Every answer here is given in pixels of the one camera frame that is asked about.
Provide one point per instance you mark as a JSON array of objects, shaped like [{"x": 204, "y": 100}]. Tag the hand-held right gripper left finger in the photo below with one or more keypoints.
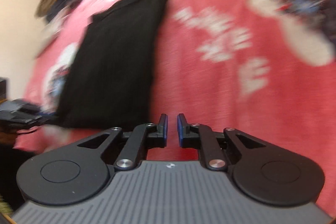
[{"x": 165, "y": 132}]

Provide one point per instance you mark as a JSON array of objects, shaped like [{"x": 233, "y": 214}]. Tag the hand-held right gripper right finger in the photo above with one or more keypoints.
[{"x": 179, "y": 132}]

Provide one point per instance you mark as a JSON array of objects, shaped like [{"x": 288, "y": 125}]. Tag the red floral blanket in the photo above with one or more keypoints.
[{"x": 236, "y": 108}]

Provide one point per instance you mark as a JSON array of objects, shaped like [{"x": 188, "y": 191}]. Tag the black t-shirt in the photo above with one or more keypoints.
[{"x": 113, "y": 56}]

